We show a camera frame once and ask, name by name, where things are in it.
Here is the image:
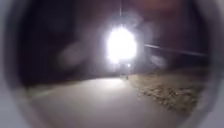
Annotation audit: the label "overhead wire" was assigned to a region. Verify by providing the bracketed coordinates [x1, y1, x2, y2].
[143, 43, 209, 58]

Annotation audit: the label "grey asphalt path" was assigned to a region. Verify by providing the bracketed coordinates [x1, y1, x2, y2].
[26, 76, 188, 128]

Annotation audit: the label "street lamp on pole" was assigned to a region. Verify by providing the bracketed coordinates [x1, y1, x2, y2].
[105, 0, 138, 80]

